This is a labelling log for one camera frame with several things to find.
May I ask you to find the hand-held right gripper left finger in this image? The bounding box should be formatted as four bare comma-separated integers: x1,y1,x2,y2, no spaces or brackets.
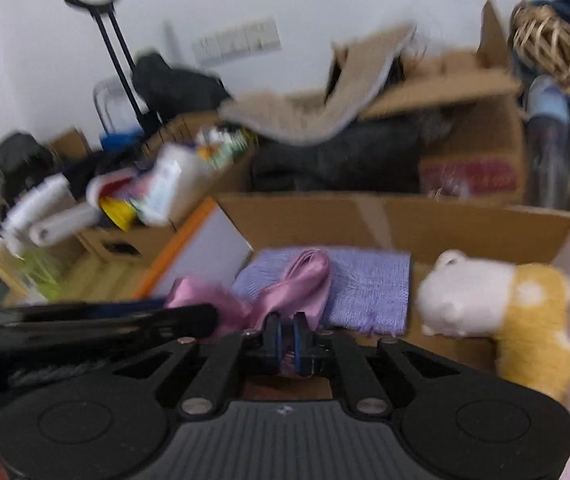
110,312,286,418

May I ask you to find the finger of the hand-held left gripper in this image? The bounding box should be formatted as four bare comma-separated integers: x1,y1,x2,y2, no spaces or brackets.
5,299,168,313
0,304,222,345

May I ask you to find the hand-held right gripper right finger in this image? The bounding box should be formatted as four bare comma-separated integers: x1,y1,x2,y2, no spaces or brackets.
292,312,466,418

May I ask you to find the pink satin bow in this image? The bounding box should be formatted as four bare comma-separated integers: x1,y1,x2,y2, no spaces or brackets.
165,247,333,341

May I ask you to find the purple towel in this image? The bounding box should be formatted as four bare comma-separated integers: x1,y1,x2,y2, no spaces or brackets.
230,246,412,336

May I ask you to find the red cardboard box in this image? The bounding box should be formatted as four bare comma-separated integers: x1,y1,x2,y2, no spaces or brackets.
132,192,570,421

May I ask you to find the yellow and white plush toy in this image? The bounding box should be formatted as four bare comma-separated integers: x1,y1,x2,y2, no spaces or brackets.
415,249,570,403

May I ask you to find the small brown cardboard box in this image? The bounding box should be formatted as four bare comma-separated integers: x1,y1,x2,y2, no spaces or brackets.
77,155,253,266

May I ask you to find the white cylindrical container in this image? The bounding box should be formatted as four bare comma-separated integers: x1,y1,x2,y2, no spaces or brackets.
2,175,73,241
27,205,100,248

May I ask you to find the yellow item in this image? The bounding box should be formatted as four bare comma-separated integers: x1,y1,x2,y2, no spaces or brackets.
100,197,138,231

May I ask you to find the white packet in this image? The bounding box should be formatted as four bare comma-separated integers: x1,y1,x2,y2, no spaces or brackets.
135,142,216,226

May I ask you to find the grey backpack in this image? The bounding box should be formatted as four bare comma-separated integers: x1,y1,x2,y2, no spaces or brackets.
0,132,60,196

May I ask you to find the dark grey cloth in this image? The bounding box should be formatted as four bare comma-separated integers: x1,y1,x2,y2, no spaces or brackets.
252,120,458,193

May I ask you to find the black trolley bag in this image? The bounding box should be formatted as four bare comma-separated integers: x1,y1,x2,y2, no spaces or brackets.
132,52,231,121

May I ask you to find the large brown cardboard box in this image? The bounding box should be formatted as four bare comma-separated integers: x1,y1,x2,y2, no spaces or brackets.
250,0,528,206

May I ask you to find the blue bottle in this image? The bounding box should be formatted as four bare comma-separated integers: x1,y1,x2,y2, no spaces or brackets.
522,75,570,208

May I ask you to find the wicker ball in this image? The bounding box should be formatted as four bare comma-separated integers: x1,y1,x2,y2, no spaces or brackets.
512,2,570,96

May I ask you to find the white wall outlet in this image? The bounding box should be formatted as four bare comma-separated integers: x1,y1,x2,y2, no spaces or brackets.
192,19,283,66

